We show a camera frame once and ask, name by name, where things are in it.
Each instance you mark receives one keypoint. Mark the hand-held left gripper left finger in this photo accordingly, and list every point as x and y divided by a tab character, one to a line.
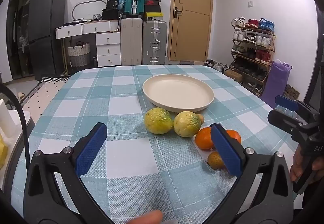
91	149

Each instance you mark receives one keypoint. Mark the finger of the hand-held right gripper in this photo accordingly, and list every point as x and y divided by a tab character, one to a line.
281	119
286	102

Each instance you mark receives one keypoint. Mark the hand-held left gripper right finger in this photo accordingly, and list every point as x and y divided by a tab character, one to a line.
225	149

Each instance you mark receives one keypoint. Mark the orange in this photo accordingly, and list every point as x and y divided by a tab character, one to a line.
234	136
203	139

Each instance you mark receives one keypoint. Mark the small brown round fruit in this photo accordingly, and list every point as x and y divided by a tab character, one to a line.
200	118

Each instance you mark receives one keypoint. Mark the cream round plate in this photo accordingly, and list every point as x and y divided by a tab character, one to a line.
177	90

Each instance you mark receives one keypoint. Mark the person's right hand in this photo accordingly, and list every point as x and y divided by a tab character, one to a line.
295	168

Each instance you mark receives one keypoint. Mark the person's left hand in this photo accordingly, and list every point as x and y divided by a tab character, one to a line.
148	217

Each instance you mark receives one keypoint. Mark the brown woven basket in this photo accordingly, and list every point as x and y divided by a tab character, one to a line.
291	91

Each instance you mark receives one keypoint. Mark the small yellow speckled fruit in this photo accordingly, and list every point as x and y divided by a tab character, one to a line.
215	160

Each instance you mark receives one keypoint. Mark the purple bag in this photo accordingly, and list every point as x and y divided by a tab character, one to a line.
276	82

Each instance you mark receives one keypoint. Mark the yellow-green lemon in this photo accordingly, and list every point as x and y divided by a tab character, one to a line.
186	124
158	121

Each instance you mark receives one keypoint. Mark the brown cardboard box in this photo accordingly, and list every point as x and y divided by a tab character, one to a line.
234	76

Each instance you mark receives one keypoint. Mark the wooden shoe rack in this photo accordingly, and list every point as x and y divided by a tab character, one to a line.
272	44

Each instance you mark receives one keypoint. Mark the rows of racked shoes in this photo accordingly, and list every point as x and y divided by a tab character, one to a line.
253	39

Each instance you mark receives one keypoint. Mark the patterned white rug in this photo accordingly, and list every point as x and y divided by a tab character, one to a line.
43	95

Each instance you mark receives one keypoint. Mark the scattered loose sneakers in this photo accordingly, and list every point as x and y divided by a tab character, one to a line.
215	64

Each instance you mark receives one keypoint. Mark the beige slippers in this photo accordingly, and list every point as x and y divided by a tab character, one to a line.
21	95

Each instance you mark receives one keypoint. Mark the white block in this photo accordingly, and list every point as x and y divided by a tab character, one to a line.
7	120

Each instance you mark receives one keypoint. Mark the yellow object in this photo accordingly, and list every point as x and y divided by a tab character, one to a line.
2	153

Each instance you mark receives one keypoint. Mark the wicker basket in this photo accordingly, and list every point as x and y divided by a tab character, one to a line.
78	54

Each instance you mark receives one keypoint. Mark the white desk with drawers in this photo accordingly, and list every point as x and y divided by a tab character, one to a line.
107	47

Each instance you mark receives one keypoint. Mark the beige suitcase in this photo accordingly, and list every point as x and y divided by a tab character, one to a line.
131	42

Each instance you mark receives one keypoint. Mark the tan wooden door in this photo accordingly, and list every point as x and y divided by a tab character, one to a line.
192	31

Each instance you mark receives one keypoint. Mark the silver suitcase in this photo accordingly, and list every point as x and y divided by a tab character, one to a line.
154	42

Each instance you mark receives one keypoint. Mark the striped white bowl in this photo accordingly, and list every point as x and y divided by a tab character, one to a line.
96	16

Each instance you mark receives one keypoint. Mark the dark grey fridge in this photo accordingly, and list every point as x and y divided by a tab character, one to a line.
43	24

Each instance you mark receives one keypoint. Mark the dark glass wardrobe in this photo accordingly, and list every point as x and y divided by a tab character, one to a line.
17	36

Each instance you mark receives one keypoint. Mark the black storage box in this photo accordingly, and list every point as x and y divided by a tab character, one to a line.
110	14

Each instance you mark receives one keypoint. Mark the oval metal hoop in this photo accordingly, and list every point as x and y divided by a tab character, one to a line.
76	7

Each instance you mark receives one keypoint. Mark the black bag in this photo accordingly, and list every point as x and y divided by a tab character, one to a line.
112	3

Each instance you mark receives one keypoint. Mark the yellow shoe box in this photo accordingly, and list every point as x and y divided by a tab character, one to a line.
154	16

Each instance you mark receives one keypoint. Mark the blue plastic bag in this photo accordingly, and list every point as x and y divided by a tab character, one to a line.
121	0

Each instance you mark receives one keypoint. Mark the plain black shoe box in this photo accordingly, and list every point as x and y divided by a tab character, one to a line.
152	9

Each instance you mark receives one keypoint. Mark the black shoe box red logo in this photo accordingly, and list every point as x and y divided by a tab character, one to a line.
152	3

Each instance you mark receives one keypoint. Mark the white light switch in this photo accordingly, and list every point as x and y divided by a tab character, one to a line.
250	3

